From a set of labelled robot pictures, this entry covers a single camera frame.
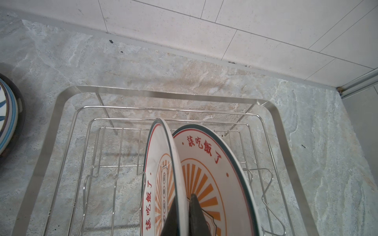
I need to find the blue striped white plate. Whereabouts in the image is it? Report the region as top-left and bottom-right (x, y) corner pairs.
(1, 83), (9, 135)

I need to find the strawberry pattern white plate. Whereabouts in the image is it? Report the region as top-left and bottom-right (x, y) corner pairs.
(1, 79), (18, 153)

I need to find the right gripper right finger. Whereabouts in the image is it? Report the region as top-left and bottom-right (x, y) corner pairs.
(189, 194), (211, 236)

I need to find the metal wire dish rack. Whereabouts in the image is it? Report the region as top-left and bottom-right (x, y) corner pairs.
(12, 86), (319, 236)

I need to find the black rimmed mirror plate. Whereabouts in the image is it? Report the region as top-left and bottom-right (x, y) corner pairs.
(1, 74), (26, 165)

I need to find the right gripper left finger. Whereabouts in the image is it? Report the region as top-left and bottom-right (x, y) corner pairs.
(160, 199), (178, 236)

